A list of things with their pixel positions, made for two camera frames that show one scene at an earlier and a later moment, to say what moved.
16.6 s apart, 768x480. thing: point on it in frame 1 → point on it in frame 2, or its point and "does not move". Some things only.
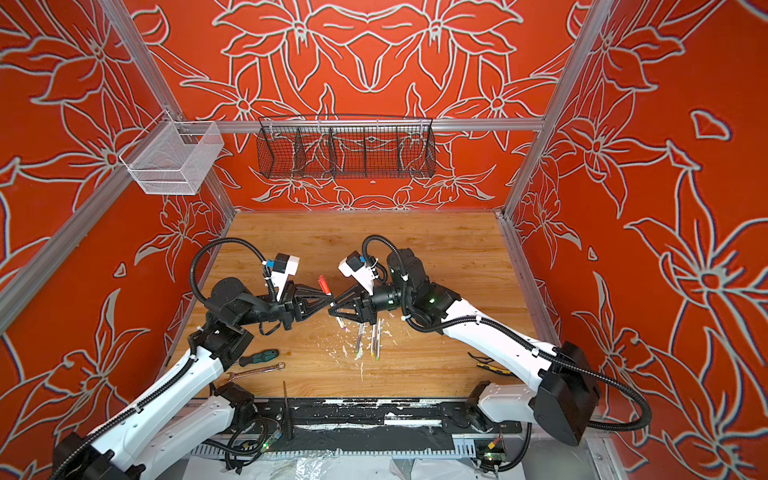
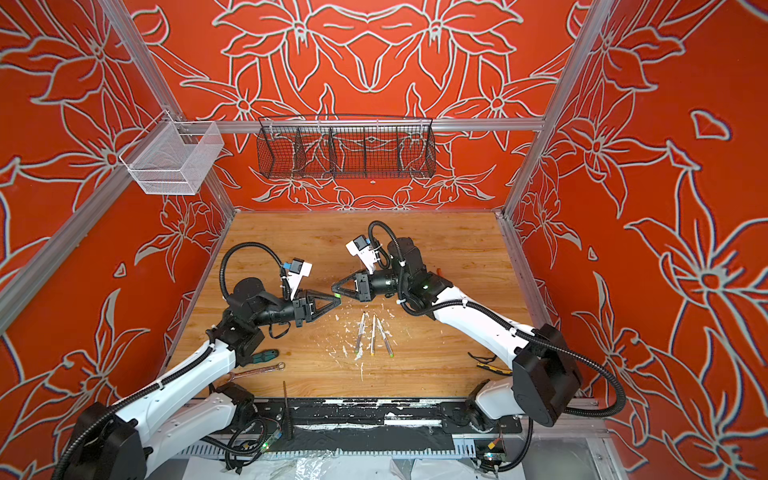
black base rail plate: [426, 415] does not move
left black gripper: [290, 306] does not move
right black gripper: [364, 308] → [364, 287]
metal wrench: [234, 375] does not move
